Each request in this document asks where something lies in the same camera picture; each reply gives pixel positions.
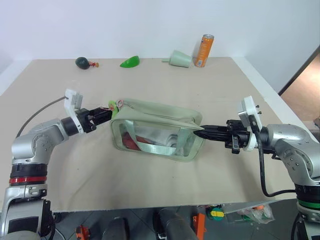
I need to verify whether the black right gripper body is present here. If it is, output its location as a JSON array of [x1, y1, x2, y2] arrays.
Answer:
[[224, 119, 252, 155]]

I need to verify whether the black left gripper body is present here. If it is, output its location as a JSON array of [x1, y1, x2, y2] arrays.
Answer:
[[76, 107, 98, 134]]

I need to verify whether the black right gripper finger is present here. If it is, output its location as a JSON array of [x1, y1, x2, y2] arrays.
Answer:
[[196, 124, 229, 134], [194, 131, 229, 144]]

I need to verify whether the green plush keychain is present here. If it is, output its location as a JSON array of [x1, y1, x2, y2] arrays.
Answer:
[[107, 99, 125, 121]]

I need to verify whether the green pouch with clear window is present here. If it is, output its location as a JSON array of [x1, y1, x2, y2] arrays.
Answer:
[[109, 97, 207, 164]]

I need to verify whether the red item inside pouch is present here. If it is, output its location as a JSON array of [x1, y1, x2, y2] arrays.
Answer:
[[121, 132, 149, 151]]

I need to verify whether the dark green round toy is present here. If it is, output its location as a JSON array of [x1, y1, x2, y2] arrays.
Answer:
[[75, 56, 91, 70]]

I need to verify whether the bright green plastic scoop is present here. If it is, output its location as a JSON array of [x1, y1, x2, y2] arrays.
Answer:
[[119, 55, 141, 69]]

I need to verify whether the clear plastic bag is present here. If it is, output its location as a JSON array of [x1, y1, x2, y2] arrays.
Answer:
[[224, 199, 277, 225]]

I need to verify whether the green yellow round toy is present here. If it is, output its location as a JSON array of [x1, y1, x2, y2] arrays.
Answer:
[[206, 204, 225, 222]]

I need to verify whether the pale green funnel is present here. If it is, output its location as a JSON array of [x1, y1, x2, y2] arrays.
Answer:
[[161, 49, 194, 69]]

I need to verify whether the orange drink can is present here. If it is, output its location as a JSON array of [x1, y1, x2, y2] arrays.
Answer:
[[193, 33, 216, 69]]

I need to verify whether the brown wooden door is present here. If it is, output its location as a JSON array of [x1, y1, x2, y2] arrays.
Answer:
[[277, 44, 320, 145]]

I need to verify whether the dark rounded shape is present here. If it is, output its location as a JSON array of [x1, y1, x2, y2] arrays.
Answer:
[[101, 216, 131, 240], [152, 206, 201, 240]]

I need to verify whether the small orange black device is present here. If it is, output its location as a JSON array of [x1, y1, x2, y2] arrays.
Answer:
[[74, 224, 92, 240]]

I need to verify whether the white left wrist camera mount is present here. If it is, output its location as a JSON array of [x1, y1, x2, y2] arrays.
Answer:
[[64, 87, 85, 132]]

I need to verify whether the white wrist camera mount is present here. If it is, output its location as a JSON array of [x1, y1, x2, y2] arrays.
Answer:
[[236, 95, 263, 154], [64, 87, 85, 132]]

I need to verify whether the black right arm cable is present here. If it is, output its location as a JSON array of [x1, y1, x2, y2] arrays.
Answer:
[[249, 119, 298, 198]]

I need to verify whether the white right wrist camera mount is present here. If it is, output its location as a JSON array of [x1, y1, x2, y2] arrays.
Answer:
[[236, 95, 263, 154]]

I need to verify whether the grey left arm cable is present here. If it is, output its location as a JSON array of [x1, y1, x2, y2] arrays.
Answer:
[[15, 96, 68, 140]]

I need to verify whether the orange plastic bracket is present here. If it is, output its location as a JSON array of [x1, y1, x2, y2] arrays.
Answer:
[[191, 212, 207, 240]]

